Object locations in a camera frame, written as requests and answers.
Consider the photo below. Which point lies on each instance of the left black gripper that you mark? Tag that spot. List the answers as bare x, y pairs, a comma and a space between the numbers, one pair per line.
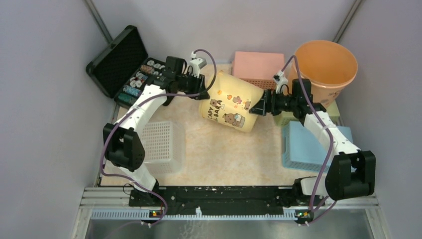
199, 83

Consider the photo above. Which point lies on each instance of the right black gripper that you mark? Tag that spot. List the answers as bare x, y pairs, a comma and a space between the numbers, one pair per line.
259, 108

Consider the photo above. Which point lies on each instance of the green plastic basket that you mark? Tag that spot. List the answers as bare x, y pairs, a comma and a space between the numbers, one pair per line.
285, 117

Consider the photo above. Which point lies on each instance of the yellow capybara bucket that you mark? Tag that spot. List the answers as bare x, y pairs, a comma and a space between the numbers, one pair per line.
230, 100

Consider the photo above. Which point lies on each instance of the pink plastic basket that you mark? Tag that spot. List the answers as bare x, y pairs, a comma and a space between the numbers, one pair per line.
257, 68

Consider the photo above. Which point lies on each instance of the blue plastic basket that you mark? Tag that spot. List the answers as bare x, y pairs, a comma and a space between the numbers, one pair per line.
301, 150

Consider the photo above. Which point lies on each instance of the white perforated plastic basket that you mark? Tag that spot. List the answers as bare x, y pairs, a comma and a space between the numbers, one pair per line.
159, 146

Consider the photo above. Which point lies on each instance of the orange capybara bucket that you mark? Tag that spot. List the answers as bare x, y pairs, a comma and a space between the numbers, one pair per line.
329, 66

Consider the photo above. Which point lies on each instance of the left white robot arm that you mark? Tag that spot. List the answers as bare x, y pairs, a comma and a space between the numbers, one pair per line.
156, 93

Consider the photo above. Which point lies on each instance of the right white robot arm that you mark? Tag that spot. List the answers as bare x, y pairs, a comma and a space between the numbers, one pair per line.
347, 171

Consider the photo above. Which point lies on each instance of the black case with parts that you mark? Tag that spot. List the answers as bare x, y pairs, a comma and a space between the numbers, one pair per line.
121, 68

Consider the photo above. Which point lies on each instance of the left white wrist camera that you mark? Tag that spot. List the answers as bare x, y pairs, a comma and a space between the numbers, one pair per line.
195, 65

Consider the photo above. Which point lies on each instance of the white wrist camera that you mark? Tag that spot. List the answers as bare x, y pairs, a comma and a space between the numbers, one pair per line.
195, 65
281, 81

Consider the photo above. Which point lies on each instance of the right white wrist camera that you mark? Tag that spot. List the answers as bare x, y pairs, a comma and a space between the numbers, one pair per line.
281, 81

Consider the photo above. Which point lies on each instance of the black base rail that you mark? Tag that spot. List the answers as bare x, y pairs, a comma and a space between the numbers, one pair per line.
221, 200

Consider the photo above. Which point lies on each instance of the white slotted cable duct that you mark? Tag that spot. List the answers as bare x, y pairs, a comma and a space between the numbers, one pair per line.
146, 215

